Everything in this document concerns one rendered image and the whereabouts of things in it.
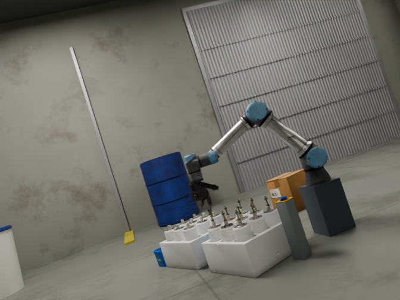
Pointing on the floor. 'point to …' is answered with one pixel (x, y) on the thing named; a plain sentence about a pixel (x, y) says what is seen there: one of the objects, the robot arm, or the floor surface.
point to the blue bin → (159, 257)
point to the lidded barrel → (9, 264)
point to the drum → (169, 189)
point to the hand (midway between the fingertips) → (211, 211)
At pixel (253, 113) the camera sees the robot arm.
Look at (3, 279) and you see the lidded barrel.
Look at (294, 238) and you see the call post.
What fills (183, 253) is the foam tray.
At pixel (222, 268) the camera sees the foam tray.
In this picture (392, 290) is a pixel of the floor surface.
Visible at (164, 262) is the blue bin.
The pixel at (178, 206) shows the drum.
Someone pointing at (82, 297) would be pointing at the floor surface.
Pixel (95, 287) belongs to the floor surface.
